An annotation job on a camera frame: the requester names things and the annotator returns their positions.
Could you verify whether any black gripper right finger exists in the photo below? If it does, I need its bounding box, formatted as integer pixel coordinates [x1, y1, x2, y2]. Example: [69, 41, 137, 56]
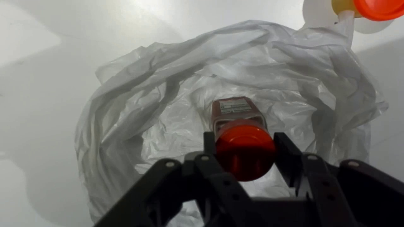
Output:
[272, 132, 404, 227]

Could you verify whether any spice jar red lid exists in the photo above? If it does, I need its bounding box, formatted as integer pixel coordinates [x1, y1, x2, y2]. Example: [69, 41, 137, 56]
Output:
[209, 96, 277, 183]

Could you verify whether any white plastic bag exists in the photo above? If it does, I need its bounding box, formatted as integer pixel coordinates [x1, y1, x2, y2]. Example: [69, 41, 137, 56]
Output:
[74, 19, 388, 227]

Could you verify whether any yellow tub red lid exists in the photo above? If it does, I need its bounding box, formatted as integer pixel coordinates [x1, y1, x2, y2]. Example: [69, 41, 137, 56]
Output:
[331, 0, 404, 23]

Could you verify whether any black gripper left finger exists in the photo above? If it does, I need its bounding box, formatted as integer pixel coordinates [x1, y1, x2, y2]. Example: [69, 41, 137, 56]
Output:
[93, 130, 254, 227]

